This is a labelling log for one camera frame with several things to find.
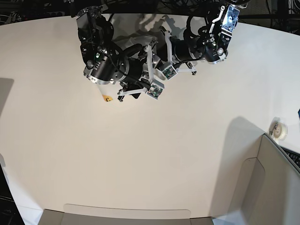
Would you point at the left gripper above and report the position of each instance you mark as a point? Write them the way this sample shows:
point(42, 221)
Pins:
point(176, 56)

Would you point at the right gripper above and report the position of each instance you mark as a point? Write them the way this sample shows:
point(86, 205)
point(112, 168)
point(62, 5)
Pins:
point(137, 71)

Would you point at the white printed t-shirt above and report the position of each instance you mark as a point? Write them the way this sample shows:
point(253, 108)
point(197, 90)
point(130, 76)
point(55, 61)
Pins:
point(110, 91)

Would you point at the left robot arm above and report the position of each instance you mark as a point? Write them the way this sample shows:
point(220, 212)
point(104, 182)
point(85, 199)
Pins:
point(207, 35)

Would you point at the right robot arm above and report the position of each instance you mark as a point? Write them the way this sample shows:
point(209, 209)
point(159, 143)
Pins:
point(100, 53)

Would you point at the clear tape roll dispenser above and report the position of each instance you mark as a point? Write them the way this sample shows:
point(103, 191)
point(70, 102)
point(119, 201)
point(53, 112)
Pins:
point(278, 130)

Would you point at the black keyboard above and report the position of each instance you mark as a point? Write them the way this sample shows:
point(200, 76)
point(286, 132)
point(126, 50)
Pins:
point(292, 156)

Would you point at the grey cardboard box bottom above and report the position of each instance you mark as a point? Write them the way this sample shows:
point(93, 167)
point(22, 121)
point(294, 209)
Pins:
point(87, 215)

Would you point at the grey cardboard box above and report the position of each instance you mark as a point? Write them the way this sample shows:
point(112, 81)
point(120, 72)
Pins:
point(272, 196)
point(87, 215)

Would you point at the grey cardboard box right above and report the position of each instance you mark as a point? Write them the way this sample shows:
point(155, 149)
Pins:
point(272, 196)

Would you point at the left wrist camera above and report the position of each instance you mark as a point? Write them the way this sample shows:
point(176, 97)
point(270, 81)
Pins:
point(169, 72)

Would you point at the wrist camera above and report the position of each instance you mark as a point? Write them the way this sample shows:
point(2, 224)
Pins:
point(156, 89)
point(169, 72)

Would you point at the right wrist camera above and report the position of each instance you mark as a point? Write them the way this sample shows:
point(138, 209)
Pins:
point(156, 89)

